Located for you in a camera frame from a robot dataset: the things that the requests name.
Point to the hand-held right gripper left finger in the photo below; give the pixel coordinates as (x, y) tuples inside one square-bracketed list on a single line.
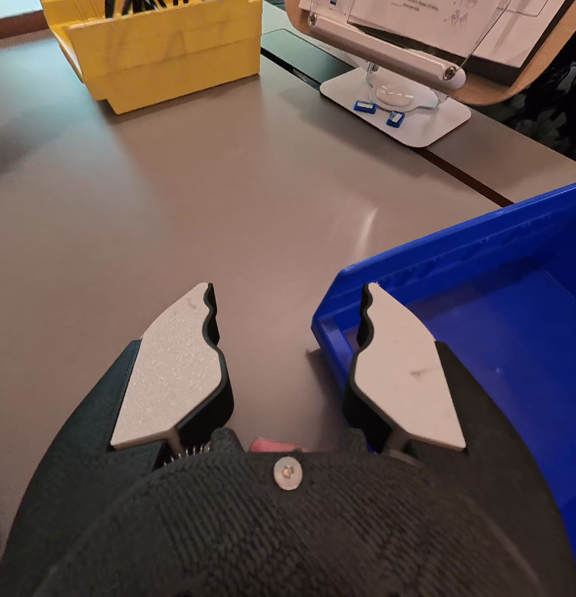
[(176, 368)]

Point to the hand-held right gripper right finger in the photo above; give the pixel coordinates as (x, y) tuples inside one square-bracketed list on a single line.
[(400, 373)]

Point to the blue usb port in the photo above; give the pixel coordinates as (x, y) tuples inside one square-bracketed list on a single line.
[(395, 119), (365, 107)]

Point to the yellow plastic bin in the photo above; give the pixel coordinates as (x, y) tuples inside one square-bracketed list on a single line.
[(166, 60)]

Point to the blue plastic bin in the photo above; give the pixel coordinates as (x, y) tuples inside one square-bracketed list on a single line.
[(502, 326)]

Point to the cardboard box with label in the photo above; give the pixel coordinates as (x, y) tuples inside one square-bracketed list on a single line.
[(493, 91)]

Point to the black table inlay panel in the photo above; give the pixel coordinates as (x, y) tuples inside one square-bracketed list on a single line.
[(297, 53)]

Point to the white paper sheet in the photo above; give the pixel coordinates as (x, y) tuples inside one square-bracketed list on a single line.
[(432, 23)]

